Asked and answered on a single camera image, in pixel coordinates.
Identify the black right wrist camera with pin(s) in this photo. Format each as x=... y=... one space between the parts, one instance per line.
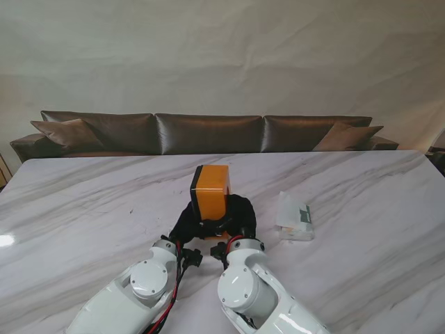
x=218 y=252

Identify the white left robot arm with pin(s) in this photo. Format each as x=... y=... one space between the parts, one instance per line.
x=139 y=288

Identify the orange tissue box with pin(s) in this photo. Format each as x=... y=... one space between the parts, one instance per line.
x=212 y=202

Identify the white tissue pack green label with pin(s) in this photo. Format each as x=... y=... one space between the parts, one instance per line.
x=290 y=215

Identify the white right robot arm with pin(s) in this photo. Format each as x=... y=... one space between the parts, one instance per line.
x=243 y=288

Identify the wooden furniture piece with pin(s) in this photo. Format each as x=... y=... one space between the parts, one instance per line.
x=2 y=170

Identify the brown leather sofa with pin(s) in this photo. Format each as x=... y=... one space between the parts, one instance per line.
x=208 y=135

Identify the dark background object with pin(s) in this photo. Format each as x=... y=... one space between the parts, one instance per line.
x=437 y=158

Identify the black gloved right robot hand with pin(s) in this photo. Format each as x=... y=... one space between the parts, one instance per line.
x=243 y=215

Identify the black tissue box base lid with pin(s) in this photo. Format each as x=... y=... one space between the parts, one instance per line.
x=194 y=181

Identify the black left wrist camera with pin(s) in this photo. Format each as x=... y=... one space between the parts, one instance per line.
x=193 y=258

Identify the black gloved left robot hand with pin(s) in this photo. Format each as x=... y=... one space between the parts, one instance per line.
x=186 y=224

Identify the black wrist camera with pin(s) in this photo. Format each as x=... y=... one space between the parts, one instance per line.
x=193 y=258
x=218 y=252

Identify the brown leather sofa back cushion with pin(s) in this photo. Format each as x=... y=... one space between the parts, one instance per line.
x=208 y=134
x=118 y=132
x=295 y=134

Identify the brown throw pillow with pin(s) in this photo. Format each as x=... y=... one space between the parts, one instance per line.
x=347 y=137
x=66 y=134

